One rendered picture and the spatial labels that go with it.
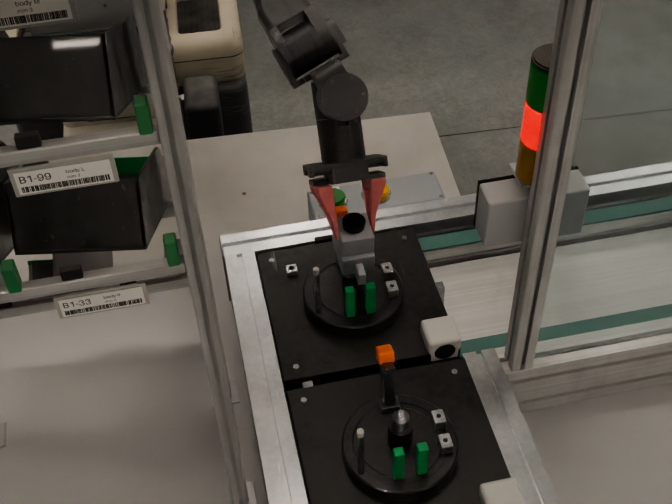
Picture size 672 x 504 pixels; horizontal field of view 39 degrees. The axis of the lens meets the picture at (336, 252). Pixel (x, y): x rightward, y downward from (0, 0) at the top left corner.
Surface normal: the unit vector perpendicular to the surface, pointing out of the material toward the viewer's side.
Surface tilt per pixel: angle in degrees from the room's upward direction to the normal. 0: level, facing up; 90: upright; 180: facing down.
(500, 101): 0
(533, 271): 90
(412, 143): 0
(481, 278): 0
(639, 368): 90
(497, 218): 90
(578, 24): 90
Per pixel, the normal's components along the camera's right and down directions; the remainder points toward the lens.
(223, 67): 0.15, 0.70
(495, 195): -0.03, -0.70
